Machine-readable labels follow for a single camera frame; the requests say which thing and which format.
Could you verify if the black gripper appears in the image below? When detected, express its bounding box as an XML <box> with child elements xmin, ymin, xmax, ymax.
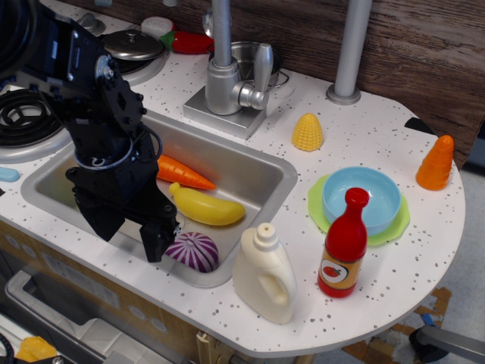
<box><xmin>66</xmin><ymin>128</ymin><xmax>178</xmax><ymax>262</ymax></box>

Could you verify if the light blue plastic bowl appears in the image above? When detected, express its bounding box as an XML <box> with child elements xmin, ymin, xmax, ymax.
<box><xmin>321</xmin><ymin>167</ymin><xmax>402</xmax><ymax>236</ymax></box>

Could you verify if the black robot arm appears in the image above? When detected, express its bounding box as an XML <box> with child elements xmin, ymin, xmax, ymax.
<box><xmin>1</xmin><ymin>1</ymin><xmax>179</xmax><ymax>262</ymax></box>

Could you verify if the purple striped toy onion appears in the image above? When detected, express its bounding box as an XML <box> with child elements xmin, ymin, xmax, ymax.
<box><xmin>165</xmin><ymin>232</ymin><xmax>219</xmax><ymax>273</ymax></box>

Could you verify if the yellow toy banana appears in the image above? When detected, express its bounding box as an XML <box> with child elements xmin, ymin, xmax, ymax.
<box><xmin>168</xmin><ymin>183</ymin><xmax>246</xmax><ymax>226</ymax></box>

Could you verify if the orange toy carrot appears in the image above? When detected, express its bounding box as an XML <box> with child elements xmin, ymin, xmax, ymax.
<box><xmin>158</xmin><ymin>155</ymin><xmax>216</xmax><ymax>190</ymax></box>

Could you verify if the stainless steel sink basin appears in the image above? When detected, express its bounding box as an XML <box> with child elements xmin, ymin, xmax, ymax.
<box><xmin>21</xmin><ymin>111</ymin><xmax>297</xmax><ymax>287</ymax></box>

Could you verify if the light blue toy piece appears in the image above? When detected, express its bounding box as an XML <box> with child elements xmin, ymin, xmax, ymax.
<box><xmin>0</xmin><ymin>167</ymin><xmax>20</xmax><ymax>182</ymax></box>

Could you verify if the cream toy detergent bottle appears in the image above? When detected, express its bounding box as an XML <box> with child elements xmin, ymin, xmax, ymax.
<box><xmin>233</xmin><ymin>223</ymin><xmax>297</xmax><ymax>324</ymax></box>

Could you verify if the front left black burner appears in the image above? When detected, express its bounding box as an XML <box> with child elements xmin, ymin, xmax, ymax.
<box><xmin>1</xmin><ymin>89</ymin><xmax>71</xmax><ymax>165</ymax></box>

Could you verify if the black burner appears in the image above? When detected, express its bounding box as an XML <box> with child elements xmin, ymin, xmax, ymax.
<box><xmin>1</xmin><ymin>89</ymin><xmax>71</xmax><ymax>165</ymax></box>
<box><xmin>114</xmin><ymin>51</ymin><xmax>170</xmax><ymax>86</ymax></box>

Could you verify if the yellow cloth object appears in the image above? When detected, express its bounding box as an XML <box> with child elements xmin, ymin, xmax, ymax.
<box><xmin>14</xmin><ymin>336</ymin><xmax>58</xmax><ymax>362</ymax></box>

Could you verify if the rear right black burner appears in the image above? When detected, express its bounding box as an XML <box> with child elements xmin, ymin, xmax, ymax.
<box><xmin>114</xmin><ymin>51</ymin><xmax>170</xmax><ymax>86</ymax></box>

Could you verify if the silver toy faucet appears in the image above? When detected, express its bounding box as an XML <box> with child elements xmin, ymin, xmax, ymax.
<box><xmin>183</xmin><ymin>1</ymin><xmax>274</xmax><ymax>140</ymax></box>

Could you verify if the steel pot lid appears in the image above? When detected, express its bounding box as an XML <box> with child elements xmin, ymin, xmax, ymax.
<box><xmin>101</xmin><ymin>29</ymin><xmax>164</xmax><ymax>61</ymax></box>

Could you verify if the light green plastic plate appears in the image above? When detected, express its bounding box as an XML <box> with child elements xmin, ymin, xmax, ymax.
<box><xmin>307</xmin><ymin>174</ymin><xmax>410</xmax><ymax>246</ymax></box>

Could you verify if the red toy chili pepper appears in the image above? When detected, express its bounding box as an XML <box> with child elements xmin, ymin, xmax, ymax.
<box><xmin>159</xmin><ymin>30</ymin><xmax>214</xmax><ymax>55</ymax></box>

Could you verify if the yellow toy corn piece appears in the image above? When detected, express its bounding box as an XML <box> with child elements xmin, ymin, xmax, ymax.
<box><xmin>291</xmin><ymin>113</ymin><xmax>324</xmax><ymax>152</ymax></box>

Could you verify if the white toy round piece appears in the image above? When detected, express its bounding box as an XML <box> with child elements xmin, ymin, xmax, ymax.
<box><xmin>141</xmin><ymin>17</ymin><xmax>175</xmax><ymax>38</ymax></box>

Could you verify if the small steel pot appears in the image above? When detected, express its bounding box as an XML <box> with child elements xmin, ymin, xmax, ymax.
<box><xmin>231</xmin><ymin>41</ymin><xmax>289</xmax><ymax>89</ymax></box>

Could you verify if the red toy ketchup bottle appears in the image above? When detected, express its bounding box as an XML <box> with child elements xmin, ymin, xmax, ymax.
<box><xmin>318</xmin><ymin>190</ymin><xmax>368</xmax><ymax>298</ymax></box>

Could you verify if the grey stove knob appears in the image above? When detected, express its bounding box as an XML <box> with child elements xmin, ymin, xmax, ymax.
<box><xmin>77</xmin><ymin>13</ymin><xmax>106</xmax><ymax>36</ymax></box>

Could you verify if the grey vertical pole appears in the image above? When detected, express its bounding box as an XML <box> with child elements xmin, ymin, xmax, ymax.
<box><xmin>327</xmin><ymin>0</ymin><xmax>373</xmax><ymax>105</ymax></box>

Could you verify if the orange toy carrot cone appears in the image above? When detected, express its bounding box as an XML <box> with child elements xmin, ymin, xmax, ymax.
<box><xmin>415</xmin><ymin>135</ymin><xmax>455</xmax><ymax>190</ymax></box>

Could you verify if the grey caster leg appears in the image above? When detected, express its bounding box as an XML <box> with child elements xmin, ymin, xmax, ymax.
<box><xmin>408</xmin><ymin>325</ymin><xmax>484</xmax><ymax>363</ymax></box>

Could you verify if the grey oven door handle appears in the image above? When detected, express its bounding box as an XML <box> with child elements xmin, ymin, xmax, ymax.
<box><xmin>5</xmin><ymin>271</ymin><xmax>132</xmax><ymax>363</ymax></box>

